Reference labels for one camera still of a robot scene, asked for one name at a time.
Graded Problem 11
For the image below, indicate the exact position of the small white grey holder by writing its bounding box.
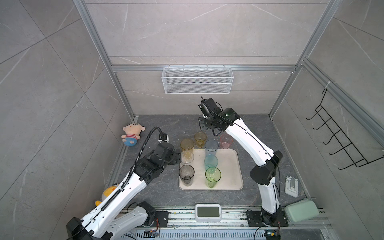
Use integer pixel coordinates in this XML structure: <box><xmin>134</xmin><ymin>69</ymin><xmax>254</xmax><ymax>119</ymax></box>
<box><xmin>285</xmin><ymin>176</ymin><xmax>299</xmax><ymax>198</ymax></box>

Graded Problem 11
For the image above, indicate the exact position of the beige plastic tray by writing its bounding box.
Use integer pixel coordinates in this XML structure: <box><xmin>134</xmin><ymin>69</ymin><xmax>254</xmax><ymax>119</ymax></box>
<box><xmin>179</xmin><ymin>149</ymin><xmax>244</xmax><ymax>191</ymax></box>

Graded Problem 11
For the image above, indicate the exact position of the black wire hook rack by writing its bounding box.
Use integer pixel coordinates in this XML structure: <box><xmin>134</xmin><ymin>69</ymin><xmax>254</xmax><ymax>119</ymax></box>
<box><xmin>306</xmin><ymin>89</ymin><xmax>384</xmax><ymax>170</ymax></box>

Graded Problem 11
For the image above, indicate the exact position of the pink glass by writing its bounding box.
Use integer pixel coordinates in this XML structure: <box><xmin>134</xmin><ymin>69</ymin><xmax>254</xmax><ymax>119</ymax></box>
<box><xmin>220</xmin><ymin>133</ymin><xmax>234</xmax><ymax>149</ymax></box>

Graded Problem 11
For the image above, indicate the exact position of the white digital timer display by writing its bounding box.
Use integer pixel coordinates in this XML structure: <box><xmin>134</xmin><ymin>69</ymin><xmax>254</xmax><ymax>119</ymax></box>
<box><xmin>195</xmin><ymin>204</ymin><xmax>222</xmax><ymax>223</ymax></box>

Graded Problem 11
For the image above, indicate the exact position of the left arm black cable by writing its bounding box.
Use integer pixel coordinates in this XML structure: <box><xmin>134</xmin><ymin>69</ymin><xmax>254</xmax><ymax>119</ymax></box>
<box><xmin>100</xmin><ymin>126</ymin><xmax>163</xmax><ymax>211</ymax></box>

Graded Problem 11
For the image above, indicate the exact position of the tall amber yellow glass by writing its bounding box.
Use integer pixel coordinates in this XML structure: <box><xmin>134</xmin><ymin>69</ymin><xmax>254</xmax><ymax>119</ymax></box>
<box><xmin>181</xmin><ymin>139</ymin><xmax>195</xmax><ymax>164</ymax></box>

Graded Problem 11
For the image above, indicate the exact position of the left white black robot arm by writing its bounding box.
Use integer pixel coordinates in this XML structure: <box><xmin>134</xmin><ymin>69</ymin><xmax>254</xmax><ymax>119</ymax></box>
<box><xmin>66</xmin><ymin>142</ymin><xmax>181</xmax><ymax>240</ymax></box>

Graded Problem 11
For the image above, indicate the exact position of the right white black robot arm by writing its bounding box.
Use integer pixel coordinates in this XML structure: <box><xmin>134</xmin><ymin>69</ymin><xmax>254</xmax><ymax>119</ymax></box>
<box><xmin>199</xmin><ymin>98</ymin><xmax>283</xmax><ymax>226</ymax></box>

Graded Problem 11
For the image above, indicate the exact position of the small circuit board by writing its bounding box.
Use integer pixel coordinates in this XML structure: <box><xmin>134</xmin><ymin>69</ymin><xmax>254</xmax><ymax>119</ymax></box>
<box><xmin>144</xmin><ymin>230</ymin><xmax>160</xmax><ymax>238</ymax></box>

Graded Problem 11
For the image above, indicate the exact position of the yellow plush toy red dress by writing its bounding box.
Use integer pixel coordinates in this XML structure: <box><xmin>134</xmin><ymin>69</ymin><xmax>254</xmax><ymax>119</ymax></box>
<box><xmin>95</xmin><ymin>185</ymin><xmax>118</xmax><ymax>206</ymax></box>

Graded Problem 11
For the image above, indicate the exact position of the white wire mesh basket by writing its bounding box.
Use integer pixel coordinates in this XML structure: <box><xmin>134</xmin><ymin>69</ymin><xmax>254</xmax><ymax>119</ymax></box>
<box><xmin>162</xmin><ymin>67</ymin><xmax>234</xmax><ymax>95</ymax></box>

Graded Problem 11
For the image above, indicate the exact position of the pink bear plush toy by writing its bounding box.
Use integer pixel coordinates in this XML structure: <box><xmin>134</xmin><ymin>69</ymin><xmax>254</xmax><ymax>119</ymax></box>
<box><xmin>121</xmin><ymin>124</ymin><xmax>146</xmax><ymax>147</ymax></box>

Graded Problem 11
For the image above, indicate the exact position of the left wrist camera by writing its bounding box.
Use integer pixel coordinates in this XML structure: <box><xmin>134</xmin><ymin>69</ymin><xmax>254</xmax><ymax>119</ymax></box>
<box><xmin>159</xmin><ymin>133</ymin><xmax>169</xmax><ymax>143</ymax></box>

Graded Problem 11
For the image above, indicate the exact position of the teal glass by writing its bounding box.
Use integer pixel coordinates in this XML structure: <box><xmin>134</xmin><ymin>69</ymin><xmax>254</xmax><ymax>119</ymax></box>
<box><xmin>204</xmin><ymin>155</ymin><xmax>219</xmax><ymax>170</ymax></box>

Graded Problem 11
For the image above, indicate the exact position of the green yellow connector board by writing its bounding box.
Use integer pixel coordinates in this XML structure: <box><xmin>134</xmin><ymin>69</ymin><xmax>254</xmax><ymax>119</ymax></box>
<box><xmin>264</xmin><ymin>231</ymin><xmax>281</xmax><ymax>240</ymax></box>

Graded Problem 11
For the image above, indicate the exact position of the mint green box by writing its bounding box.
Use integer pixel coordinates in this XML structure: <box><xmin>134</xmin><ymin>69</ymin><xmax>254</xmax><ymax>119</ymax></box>
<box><xmin>285</xmin><ymin>199</ymin><xmax>319</xmax><ymax>223</ymax></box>

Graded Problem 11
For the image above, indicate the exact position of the blue glass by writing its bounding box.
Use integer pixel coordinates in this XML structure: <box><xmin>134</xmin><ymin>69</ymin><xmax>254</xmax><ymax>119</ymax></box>
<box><xmin>205</xmin><ymin>140</ymin><xmax>219</xmax><ymax>156</ymax></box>

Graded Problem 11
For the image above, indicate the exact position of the short yellow glass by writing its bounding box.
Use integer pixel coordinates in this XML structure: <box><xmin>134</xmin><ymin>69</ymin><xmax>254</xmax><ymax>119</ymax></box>
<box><xmin>194</xmin><ymin>131</ymin><xmax>207</xmax><ymax>148</ymax></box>

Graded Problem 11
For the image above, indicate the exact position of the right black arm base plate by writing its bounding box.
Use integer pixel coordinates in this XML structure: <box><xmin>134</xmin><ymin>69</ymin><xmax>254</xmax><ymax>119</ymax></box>
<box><xmin>245</xmin><ymin>208</ymin><xmax>289</xmax><ymax>227</ymax></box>

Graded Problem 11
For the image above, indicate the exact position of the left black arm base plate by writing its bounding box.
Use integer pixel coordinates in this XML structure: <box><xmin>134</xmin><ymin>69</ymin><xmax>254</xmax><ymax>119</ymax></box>
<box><xmin>150</xmin><ymin>211</ymin><xmax>169</xmax><ymax>228</ymax></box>

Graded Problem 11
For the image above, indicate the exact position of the tall green glass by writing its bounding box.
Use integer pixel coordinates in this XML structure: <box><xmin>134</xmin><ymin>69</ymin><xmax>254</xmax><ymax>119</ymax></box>
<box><xmin>205</xmin><ymin>167</ymin><xmax>222</xmax><ymax>188</ymax></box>

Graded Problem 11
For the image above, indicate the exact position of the dark grey smoked glass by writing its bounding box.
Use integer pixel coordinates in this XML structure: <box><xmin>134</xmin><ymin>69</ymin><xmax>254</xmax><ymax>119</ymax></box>
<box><xmin>179</xmin><ymin>165</ymin><xmax>195</xmax><ymax>186</ymax></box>

